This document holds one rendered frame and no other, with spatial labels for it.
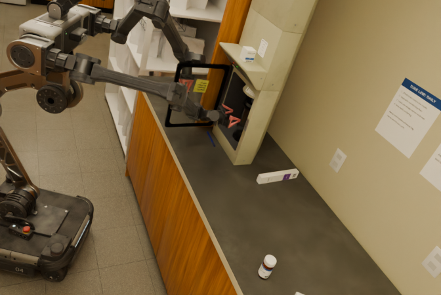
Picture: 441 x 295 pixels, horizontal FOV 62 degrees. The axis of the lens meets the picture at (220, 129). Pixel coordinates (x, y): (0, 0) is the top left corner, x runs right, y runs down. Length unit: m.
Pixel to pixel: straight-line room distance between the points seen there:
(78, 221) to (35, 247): 0.29
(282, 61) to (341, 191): 0.74
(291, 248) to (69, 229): 1.37
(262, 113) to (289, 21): 0.47
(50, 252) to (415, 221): 1.83
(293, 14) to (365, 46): 0.42
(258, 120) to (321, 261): 0.72
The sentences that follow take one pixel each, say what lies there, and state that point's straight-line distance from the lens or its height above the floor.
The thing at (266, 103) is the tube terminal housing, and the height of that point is 1.34.
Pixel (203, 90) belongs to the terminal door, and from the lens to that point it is 2.02.
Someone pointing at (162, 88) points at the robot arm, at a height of 1.46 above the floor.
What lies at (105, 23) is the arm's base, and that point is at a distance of 1.95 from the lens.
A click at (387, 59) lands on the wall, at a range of 1.83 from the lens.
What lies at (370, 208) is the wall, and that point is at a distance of 1.91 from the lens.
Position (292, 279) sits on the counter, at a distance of 1.62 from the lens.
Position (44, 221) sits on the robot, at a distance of 2.50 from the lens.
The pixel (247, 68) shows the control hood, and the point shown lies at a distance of 1.71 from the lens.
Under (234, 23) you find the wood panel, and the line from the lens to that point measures 2.00.
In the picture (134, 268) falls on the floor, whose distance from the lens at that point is 2.62.
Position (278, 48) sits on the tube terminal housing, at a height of 1.63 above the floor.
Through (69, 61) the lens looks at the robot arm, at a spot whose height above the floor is 1.47.
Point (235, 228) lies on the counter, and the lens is 1.69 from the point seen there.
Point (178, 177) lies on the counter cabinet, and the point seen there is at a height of 0.81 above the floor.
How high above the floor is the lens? 2.12
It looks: 31 degrees down
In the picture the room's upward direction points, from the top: 18 degrees clockwise
